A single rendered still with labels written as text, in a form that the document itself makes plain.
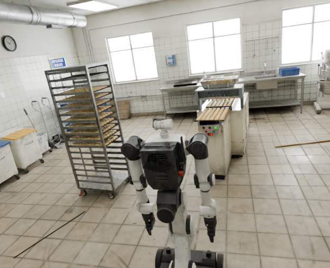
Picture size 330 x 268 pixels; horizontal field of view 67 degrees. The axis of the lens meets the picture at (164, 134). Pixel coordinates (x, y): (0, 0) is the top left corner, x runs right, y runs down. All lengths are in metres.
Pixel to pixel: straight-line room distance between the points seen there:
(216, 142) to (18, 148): 3.55
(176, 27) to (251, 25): 1.88
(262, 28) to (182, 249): 5.87
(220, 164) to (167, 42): 4.40
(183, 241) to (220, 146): 1.74
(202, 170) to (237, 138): 2.64
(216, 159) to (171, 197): 2.05
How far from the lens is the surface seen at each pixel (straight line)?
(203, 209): 1.82
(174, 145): 1.44
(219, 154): 3.55
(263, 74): 6.95
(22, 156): 5.34
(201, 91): 4.04
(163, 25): 7.21
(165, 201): 1.62
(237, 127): 4.10
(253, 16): 7.02
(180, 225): 1.97
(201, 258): 2.38
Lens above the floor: 1.91
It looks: 19 degrees down
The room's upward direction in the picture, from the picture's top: 8 degrees counter-clockwise
